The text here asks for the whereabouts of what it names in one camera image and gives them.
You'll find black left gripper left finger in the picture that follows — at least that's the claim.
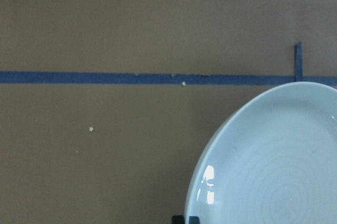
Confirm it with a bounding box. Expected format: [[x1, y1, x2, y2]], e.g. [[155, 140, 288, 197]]
[[171, 215, 184, 224]]

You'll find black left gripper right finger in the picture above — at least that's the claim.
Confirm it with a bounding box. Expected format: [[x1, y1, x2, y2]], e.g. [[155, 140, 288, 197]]
[[188, 216, 200, 224]]

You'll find light blue plate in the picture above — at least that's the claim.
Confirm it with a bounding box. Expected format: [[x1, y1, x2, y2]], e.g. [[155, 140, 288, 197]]
[[184, 82, 336, 223]]

